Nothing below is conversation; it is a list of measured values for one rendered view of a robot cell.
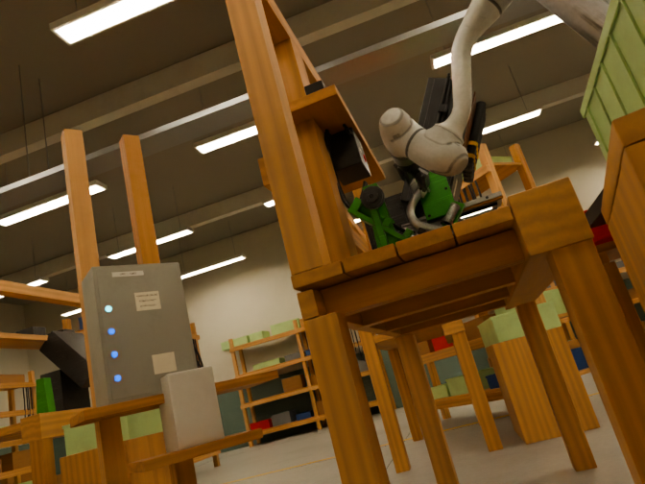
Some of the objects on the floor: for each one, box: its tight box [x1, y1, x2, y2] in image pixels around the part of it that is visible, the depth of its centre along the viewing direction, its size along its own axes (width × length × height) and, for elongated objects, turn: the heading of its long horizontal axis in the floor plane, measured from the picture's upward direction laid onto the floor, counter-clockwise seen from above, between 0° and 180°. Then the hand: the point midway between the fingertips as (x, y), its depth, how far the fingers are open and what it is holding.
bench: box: [291, 206, 645, 484], centre depth 181 cm, size 70×149×88 cm, turn 123°
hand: (418, 188), depth 188 cm, fingers closed on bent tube, 3 cm apart
